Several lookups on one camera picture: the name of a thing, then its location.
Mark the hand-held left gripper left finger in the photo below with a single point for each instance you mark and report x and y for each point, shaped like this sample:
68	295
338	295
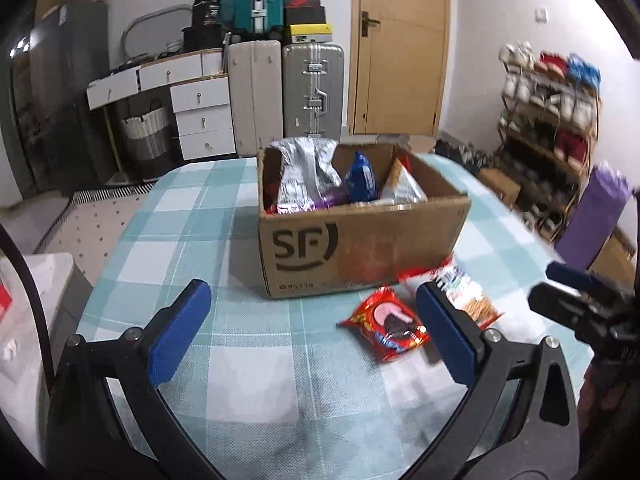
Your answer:
180	330

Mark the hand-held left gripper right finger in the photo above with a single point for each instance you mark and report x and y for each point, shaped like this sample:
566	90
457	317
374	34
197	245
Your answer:
445	332

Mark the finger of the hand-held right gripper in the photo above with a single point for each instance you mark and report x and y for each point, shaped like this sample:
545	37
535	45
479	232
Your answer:
555	304
570	274

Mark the white noodle snack packet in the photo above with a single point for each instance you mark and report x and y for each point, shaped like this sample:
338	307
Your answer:
402	187
470	295

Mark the red chocolate pie packet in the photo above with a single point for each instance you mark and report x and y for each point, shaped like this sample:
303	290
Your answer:
385	322

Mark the large printed cardboard box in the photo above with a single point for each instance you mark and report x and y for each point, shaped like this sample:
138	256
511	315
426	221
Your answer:
375	245

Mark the long red snack packet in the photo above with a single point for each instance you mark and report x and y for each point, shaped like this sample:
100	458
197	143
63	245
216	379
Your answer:
271	206

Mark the blue snack packet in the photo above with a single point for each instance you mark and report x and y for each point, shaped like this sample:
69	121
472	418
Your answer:
361	180

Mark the silver purple snack packet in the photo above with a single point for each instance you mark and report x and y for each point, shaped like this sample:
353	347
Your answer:
305	175

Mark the person's right forearm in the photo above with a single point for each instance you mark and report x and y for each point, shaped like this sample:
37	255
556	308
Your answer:
610	410

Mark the purple yoga mat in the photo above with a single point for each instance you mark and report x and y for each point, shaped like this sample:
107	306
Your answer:
595	215

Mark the small brown cardboard box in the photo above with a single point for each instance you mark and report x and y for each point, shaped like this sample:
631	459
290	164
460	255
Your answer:
500	185

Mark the wooden shoe rack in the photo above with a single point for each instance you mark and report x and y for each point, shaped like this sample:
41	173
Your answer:
592	160

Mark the beige dotted floor mat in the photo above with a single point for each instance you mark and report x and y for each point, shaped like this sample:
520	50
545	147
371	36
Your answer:
90	220

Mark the white appliance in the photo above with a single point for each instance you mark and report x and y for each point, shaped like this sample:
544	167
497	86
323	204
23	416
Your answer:
30	310

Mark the pile of shoes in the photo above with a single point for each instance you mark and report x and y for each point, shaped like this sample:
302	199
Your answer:
460	152

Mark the rows of shoes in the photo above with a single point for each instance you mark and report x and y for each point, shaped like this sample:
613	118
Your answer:
550	100

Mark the red and white object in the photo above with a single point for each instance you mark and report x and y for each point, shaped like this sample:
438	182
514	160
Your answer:
4	300

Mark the woven laundry basket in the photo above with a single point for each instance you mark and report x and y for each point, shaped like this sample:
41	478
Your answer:
145	132

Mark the white desk with drawers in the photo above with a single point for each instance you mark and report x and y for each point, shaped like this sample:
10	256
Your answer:
200	95

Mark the beige suitcase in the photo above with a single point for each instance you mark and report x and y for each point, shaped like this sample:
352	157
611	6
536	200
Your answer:
255	95

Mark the dark tall cabinet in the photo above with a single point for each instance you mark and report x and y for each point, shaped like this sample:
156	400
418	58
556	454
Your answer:
65	100

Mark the wooden door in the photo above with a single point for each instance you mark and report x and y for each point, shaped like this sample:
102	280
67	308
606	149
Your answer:
400	60

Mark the silver suitcase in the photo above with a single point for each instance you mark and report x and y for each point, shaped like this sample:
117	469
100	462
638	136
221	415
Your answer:
312	90

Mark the black bag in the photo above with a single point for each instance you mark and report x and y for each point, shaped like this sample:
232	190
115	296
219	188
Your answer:
206	10
200	37

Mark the grey hoop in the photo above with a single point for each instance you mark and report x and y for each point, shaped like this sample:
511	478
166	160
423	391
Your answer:
150	13

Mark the yellow black shoe box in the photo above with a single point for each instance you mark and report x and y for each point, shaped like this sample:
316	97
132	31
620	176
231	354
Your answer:
310	34

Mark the black red shoe box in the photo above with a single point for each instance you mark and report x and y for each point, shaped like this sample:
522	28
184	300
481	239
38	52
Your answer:
302	7

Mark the white light switch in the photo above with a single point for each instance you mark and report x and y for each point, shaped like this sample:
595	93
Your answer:
541	15

